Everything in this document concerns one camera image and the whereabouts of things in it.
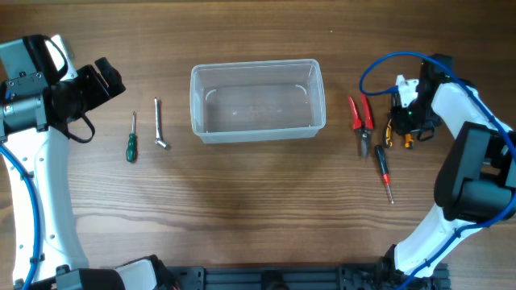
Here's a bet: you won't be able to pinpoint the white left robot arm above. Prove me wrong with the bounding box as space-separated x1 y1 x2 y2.
1 35 181 289

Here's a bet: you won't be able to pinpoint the black aluminium frame rail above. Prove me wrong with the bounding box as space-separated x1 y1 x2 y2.
169 262 451 290

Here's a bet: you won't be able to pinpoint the orange black pliers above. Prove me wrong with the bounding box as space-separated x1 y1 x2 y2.
382 117 414 150

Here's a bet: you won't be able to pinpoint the blue cable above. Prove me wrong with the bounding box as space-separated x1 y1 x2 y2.
359 51 516 290
0 143 44 290

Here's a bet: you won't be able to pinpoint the green handled screwdriver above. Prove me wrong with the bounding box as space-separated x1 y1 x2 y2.
126 111 137 163

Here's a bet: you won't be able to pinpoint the right blue cable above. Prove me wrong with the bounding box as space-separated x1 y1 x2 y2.
359 51 516 290

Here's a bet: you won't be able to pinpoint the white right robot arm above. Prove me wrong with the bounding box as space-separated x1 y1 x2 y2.
393 54 515 286

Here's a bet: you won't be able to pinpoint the silver socket wrench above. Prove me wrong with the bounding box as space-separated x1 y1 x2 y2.
154 97 169 150

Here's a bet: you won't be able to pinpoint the clear plastic container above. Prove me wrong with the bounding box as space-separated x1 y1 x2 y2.
189 59 327 143

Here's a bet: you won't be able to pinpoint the black red screwdriver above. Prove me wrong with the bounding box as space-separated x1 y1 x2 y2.
374 145 394 205

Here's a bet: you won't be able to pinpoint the red handled cutters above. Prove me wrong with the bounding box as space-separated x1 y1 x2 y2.
348 94 374 158

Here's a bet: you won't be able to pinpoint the left blue cable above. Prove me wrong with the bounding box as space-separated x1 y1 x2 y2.
0 143 44 290

